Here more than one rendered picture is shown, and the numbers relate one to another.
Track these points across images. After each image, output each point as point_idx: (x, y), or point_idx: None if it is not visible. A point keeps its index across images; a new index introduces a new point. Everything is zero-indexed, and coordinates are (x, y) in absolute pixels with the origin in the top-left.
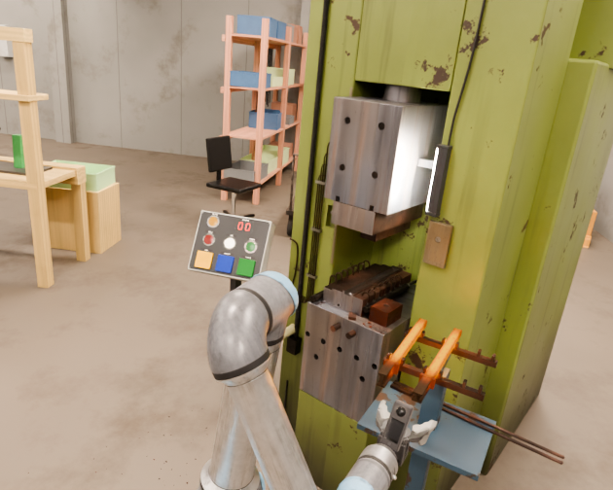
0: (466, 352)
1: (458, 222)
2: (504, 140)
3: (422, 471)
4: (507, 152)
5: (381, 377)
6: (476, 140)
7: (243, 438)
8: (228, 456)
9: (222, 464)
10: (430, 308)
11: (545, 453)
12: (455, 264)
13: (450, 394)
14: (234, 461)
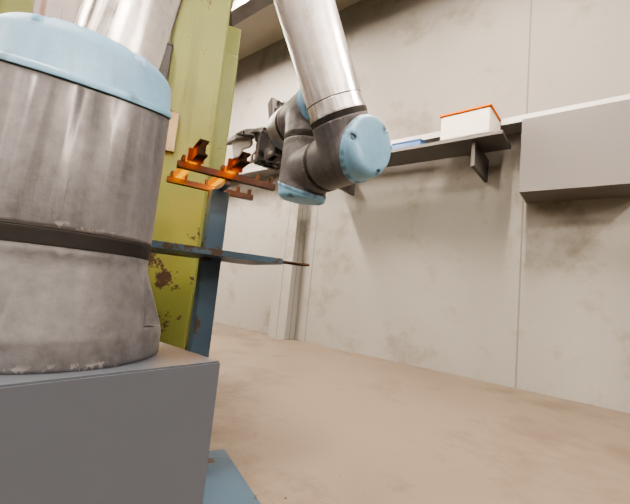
0: (228, 189)
1: (183, 112)
2: (216, 51)
3: (212, 305)
4: (219, 59)
5: (204, 144)
6: (193, 47)
7: (164, 2)
8: (134, 24)
9: (118, 39)
10: (159, 195)
11: (297, 262)
12: (183, 150)
13: (187, 278)
14: (145, 40)
